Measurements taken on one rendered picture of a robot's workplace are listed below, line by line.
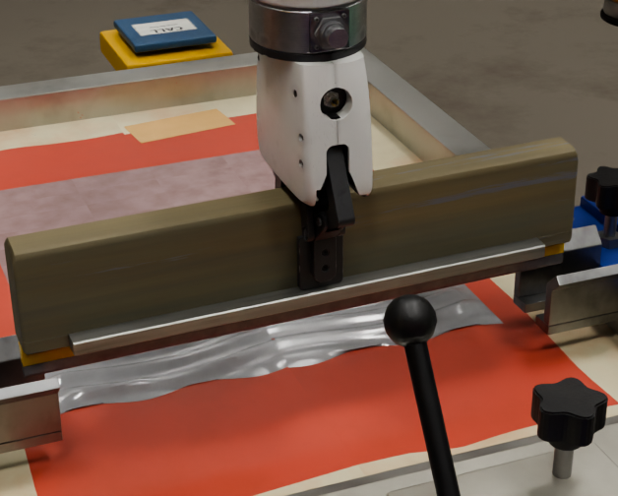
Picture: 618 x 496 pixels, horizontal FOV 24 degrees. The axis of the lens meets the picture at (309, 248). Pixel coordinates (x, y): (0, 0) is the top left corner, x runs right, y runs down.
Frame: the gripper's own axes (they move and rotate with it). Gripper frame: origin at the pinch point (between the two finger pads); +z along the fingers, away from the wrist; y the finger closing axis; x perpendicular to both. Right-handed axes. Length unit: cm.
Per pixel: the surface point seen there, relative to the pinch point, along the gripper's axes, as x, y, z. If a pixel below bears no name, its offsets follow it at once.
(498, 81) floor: -164, 267, 111
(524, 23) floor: -197, 310, 112
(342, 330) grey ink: -4.8, 5.5, 11.0
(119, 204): 5.1, 34.8, 11.9
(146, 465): 13.7, -4.7, 11.5
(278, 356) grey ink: 1.0, 4.2, 11.3
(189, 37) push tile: -13, 72, 11
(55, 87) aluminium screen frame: 6, 57, 9
